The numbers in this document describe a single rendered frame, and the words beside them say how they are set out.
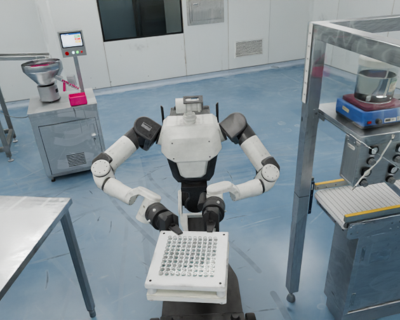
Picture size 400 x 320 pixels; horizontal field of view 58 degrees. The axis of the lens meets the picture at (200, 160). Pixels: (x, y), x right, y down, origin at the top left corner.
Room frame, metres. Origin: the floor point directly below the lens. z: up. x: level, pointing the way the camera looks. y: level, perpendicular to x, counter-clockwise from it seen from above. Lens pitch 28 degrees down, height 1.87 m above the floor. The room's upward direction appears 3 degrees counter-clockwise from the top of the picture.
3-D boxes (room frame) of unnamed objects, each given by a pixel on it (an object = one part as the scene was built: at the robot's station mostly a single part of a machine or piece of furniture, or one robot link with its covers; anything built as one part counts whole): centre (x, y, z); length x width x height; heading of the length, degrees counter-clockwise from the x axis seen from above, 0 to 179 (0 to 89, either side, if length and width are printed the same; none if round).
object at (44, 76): (3.50, 1.40, 0.95); 0.49 x 0.36 x 0.37; 109
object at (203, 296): (0.88, 0.05, 0.98); 0.24 x 0.24 x 0.02; 82
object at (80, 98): (3.33, 1.14, 0.80); 0.16 x 0.12 x 0.09; 109
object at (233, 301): (1.50, 0.04, 0.19); 0.64 x 0.52 x 0.33; 0
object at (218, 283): (0.88, 0.05, 1.03); 0.25 x 0.24 x 0.02; 82
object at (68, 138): (3.47, 1.34, 0.38); 0.63 x 0.57 x 0.76; 109
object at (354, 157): (1.28, -0.71, 1.14); 0.22 x 0.11 x 0.20; 101
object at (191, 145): (1.57, 0.04, 1.12); 0.34 x 0.30 x 0.36; 90
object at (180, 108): (1.51, 0.04, 1.32); 0.10 x 0.07 x 0.09; 90
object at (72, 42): (3.67, 1.19, 1.07); 0.23 x 0.10 x 0.62; 109
